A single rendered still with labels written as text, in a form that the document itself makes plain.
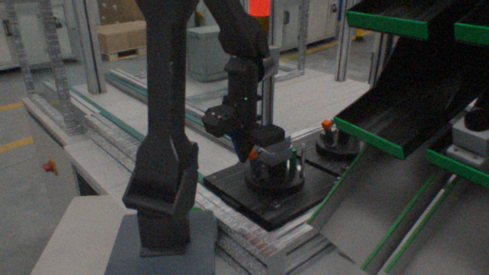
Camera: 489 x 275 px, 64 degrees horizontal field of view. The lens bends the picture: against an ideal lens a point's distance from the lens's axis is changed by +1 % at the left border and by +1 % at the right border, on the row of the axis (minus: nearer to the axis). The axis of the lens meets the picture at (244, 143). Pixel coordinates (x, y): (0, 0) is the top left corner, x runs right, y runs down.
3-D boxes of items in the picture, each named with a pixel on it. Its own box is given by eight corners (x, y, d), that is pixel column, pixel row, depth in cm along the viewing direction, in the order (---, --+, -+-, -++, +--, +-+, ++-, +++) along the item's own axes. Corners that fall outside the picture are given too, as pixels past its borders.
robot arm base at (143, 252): (138, 257, 54) (133, 222, 51) (145, 228, 60) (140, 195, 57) (188, 254, 55) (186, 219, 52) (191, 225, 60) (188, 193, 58)
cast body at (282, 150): (272, 166, 84) (273, 137, 81) (258, 159, 87) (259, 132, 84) (297, 156, 89) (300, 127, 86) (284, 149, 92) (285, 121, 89)
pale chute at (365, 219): (374, 278, 60) (362, 270, 58) (318, 231, 71) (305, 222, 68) (483, 135, 61) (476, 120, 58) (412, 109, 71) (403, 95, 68)
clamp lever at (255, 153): (257, 180, 85) (249, 155, 80) (252, 177, 86) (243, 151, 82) (269, 171, 86) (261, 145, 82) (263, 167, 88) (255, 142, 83)
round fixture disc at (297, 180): (273, 204, 81) (274, 196, 80) (232, 178, 91) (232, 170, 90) (317, 181, 89) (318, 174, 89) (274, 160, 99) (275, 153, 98)
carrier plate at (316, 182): (273, 233, 76) (273, 224, 75) (202, 184, 92) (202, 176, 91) (347, 190, 90) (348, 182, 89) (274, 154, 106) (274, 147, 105)
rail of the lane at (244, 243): (267, 298, 73) (268, 252, 68) (89, 142, 134) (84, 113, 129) (287, 284, 76) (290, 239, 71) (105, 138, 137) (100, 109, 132)
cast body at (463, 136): (480, 182, 47) (479, 139, 43) (447, 166, 51) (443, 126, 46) (523, 141, 49) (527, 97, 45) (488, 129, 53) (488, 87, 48)
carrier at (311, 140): (351, 188, 91) (358, 140, 85) (278, 153, 107) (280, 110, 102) (405, 157, 105) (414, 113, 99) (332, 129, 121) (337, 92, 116)
